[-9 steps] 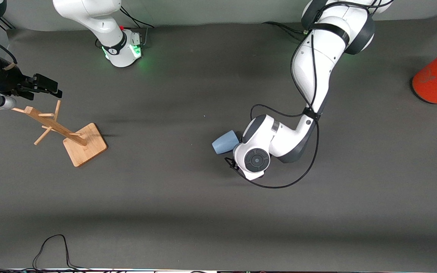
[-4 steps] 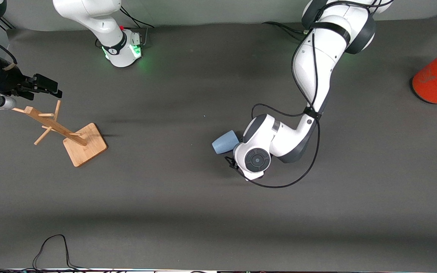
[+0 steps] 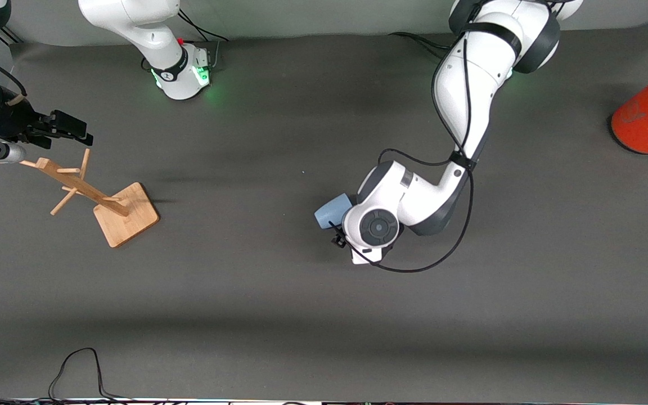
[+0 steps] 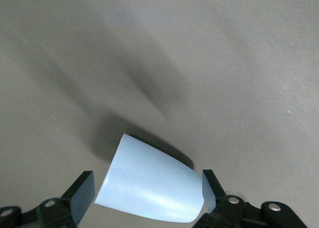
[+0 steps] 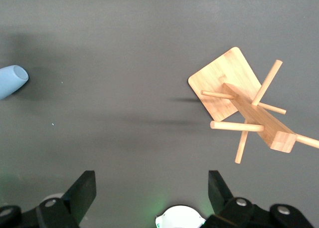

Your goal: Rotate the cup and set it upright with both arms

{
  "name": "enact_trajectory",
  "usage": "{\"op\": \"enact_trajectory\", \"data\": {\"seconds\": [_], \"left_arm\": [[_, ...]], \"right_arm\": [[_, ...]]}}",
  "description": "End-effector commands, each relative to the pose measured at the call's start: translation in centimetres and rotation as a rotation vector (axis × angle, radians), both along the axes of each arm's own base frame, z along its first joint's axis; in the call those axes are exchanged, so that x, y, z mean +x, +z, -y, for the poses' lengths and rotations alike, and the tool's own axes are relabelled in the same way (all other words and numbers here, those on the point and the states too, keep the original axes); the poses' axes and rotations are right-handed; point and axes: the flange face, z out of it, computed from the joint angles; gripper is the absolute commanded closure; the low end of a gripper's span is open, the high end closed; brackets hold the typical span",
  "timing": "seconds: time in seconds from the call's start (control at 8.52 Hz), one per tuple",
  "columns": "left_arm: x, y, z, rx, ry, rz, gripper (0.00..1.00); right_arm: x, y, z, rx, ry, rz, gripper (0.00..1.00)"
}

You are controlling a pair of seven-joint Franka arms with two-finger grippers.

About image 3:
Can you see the wooden cup rack stand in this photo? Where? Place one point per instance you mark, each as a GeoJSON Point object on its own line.
{"type": "Point", "coordinates": [127, 216]}

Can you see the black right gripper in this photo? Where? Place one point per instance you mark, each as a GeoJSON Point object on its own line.
{"type": "Point", "coordinates": [13, 120]}

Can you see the light blue cup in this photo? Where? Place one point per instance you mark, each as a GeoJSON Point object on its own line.
{"type": "Point", "coordinates": [332, 211]}

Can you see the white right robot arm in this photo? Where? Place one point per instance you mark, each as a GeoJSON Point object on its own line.
{"type": "Point", "coordinates": [133, 22]}

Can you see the orange cylindrical container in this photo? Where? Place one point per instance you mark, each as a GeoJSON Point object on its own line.
{"type": "Point", "coordinates": [647, 118]}

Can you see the grey metal frame rail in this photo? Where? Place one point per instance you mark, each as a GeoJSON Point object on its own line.
{"type": "Point", "coordinates": [9, 38]}

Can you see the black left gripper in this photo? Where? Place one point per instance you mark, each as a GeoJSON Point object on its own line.
{"type": "Point", "coordinates": [337, 241]}

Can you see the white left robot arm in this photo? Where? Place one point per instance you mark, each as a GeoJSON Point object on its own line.
{"type": "Point", "coordinates": [470, 90]}

